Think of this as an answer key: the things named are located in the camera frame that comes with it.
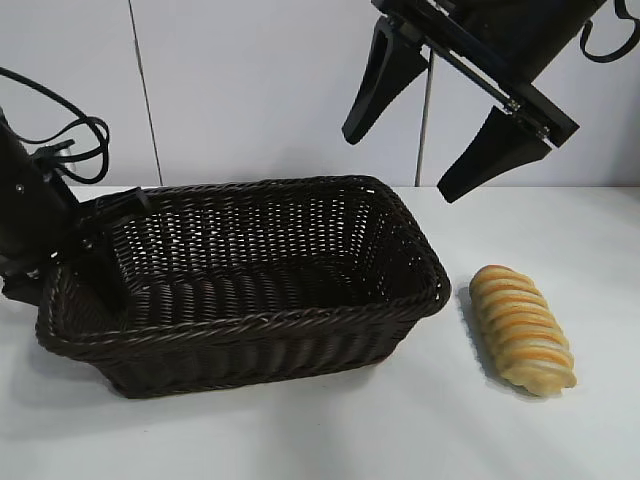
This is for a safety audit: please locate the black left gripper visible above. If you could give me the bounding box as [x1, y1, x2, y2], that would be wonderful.
[0, 107, 152, 324]

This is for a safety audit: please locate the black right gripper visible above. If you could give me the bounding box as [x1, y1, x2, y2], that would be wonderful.
[341, 0, 601, 204]

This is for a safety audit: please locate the dark brown woven wicker basket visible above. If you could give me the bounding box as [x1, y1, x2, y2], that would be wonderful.
[34, 173, 454, 400]

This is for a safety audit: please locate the long striped twisted bread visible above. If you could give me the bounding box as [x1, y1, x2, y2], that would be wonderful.
[468, 264, 579, 399]

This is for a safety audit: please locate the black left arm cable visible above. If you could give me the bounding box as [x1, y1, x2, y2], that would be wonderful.
[0, 67, 111, 187]

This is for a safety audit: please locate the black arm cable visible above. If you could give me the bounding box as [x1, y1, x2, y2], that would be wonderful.
[0, 67, 111, 187]
[581, 0, 633, 63]

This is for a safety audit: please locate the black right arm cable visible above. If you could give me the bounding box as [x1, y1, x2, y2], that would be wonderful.
[581, 0, 633, 63]

